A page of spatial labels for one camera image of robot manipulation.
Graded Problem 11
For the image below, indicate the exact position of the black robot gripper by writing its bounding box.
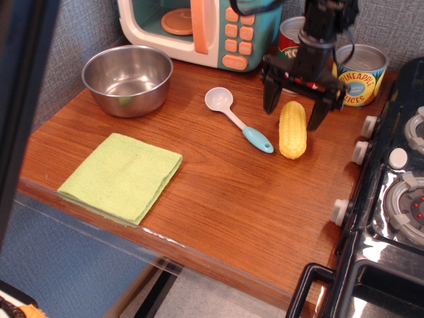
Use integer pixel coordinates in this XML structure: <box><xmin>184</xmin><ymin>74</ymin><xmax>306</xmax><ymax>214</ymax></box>
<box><xmin>261</xmin><ymin>30</ymin><xmax>346</xmax><ymax>131</ymax></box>

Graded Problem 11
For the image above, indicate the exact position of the yellow plastic corn cob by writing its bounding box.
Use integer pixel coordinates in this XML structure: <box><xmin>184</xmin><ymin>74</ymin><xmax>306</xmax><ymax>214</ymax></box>
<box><xmin>279</xmin><ymin>101</ymin><xmax>307</xmax><ymax>160</ymax></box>

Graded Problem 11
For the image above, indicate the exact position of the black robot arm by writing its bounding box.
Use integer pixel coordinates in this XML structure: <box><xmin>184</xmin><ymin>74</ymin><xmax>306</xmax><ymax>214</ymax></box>
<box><xmin>261</xmin><ymin>1</ymin><xmax>358</xmax><ymax>131</ymax></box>

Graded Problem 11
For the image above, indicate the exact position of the yellow-green folded towel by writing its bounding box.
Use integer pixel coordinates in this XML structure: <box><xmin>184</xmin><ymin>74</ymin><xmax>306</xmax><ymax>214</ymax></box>
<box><xmin>58</xmin><ymin>133</ymin><xmax>183</xmax><ymax>226</ymax></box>

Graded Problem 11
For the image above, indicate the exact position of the tomato sauce can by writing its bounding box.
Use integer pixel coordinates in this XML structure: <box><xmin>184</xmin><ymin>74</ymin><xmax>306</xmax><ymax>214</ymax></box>
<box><xmin>276</xmin><ymin>15</ymin><xmax>321</xmax><ymax>95</ymax></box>

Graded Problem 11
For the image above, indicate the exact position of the pineapple slices can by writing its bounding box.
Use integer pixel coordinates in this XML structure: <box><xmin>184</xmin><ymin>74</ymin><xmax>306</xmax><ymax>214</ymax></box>
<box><xmin>333</xmin><ymin>44</ymin><xmax>389</xmax><ymax>107</ymax></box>

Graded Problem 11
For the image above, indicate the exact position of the white stove knob upper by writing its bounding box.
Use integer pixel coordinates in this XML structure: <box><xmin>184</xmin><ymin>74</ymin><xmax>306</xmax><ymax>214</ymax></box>
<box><xmin>360</xmin><ymin>116</ymin><xmax>378</xmax><ymax>139</ymax></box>

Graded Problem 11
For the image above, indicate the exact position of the white stove knob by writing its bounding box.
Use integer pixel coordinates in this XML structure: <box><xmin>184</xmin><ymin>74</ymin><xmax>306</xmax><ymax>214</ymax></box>
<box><xmin>351</xmin><ymin>141</ymin><xmax>369</xmax><ymax>166</ymax></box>
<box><xmin>330</xmin><ymin>199</ymin><xmax>349</xmax><ymax>227</ymax></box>
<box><xmin>360</xmin><ymin>116</ymin><xmax>378</xmax><ymax>139</ymax></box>

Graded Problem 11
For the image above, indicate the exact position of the white stove knob middle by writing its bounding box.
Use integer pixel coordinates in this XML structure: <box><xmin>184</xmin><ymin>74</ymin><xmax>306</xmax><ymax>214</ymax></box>
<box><xmin>351</xmin><ymin>141</ymin><xmax>369</xmax><ymax>166</ymax></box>

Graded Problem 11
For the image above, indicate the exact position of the toy microwave teal and white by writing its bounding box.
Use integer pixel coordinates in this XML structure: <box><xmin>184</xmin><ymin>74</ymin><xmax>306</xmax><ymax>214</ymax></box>
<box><xmin>117</xmin><ymin>1</ymin><xmax>282</xmax><ymax>72</ymax></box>

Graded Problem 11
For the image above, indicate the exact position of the white stove knob lower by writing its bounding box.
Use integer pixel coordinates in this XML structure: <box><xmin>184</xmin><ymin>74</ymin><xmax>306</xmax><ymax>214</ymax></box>
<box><xmin>330</xmin><ymin>199</ymin><xmax>349</xmax><ymax>227</ymax></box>

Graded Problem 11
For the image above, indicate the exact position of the orange plate inside microwave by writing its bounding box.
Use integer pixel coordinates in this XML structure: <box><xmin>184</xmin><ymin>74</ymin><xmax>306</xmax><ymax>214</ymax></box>
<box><xmin>161</xmin><ymin>8</ymin><xmax>193</xmax><ymax>36</ymax></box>

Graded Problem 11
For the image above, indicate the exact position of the stainless steel bowl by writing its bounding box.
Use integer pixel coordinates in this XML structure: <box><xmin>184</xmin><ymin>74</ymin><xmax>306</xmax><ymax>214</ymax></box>
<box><xmin>81</xmin><ymin>45</ymin><xmax>174</xmax><ymax>119</ymax></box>

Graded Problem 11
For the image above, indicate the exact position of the black toy stove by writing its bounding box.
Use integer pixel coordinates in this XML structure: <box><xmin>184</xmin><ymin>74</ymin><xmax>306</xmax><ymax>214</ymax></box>
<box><xmin>287</xmin><ymin>58</ymin><xmax>423</xmax><ymax>317</ymax></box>

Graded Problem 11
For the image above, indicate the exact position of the clear acrylic table edge guard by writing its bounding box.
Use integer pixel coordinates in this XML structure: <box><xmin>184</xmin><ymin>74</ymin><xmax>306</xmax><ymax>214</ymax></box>
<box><xmin>17</xmin><ymin>179</ymin><xmax>332</xmax><ymax>308</ymax></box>

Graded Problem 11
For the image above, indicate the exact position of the orange object at bottom left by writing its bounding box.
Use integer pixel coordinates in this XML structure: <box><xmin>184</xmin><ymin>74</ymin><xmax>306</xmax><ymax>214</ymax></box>
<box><xmin>19</xmin><ymin>304</ymin><xmax>47</xmax><ymax>318</ymax></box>

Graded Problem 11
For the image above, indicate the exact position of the white spoon with teal handle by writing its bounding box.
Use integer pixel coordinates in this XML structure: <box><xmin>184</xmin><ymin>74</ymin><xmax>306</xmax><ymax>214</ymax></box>
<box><xmin>204</xmin><ymin>87</ymin><xmax>274</xmax><ymax>154</ymax></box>

